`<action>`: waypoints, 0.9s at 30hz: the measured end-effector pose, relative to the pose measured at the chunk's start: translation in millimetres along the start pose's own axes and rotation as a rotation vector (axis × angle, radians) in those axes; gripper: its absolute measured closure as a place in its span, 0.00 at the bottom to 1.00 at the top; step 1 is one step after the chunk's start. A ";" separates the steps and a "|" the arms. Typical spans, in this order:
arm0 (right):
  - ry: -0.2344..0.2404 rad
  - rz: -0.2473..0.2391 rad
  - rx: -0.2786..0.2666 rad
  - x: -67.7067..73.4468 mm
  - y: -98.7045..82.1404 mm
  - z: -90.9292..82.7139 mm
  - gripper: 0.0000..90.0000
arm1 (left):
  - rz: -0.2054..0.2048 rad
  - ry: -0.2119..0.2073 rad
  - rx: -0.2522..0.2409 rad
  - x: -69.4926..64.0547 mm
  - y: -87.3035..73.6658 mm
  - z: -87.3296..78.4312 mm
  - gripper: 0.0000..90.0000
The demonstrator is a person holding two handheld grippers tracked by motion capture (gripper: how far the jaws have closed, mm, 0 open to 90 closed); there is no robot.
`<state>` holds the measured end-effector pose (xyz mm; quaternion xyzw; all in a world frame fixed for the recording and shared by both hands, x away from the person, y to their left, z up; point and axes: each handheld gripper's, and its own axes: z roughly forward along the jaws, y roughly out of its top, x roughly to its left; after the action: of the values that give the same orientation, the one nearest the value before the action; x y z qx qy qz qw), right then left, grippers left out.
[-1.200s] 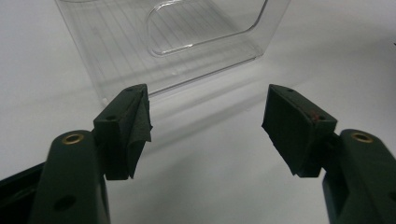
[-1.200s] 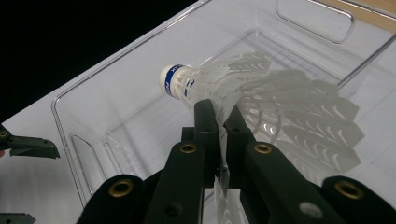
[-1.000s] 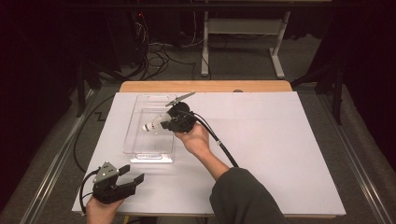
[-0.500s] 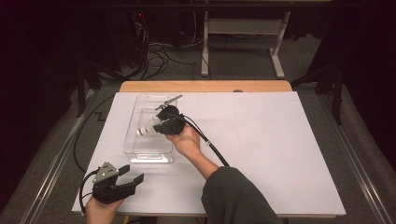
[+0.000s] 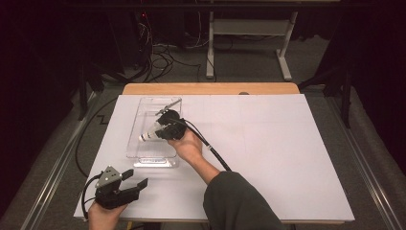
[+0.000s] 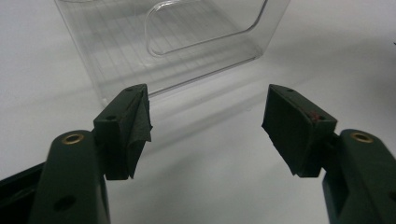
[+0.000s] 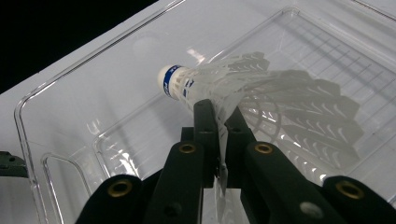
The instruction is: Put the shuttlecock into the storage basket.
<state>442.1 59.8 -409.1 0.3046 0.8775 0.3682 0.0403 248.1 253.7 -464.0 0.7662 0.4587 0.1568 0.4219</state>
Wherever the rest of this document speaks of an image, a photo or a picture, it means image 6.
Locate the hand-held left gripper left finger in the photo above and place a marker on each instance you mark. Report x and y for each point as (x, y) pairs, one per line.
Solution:
(118, 140)

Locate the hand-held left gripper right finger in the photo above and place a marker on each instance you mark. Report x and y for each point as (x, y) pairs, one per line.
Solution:
(295, 137)

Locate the clear plastic tray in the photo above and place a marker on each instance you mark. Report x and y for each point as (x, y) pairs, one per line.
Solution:
(118, 46)

